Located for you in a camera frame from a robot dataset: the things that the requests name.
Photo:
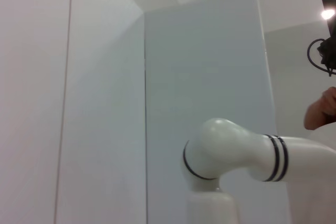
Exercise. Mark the operator right hand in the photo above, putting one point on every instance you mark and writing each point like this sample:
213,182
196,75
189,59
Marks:
320,113

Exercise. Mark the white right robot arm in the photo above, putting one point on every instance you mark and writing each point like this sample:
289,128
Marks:
236,150

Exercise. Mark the round ceiling lamp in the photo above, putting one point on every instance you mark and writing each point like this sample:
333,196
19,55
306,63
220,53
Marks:
327,14

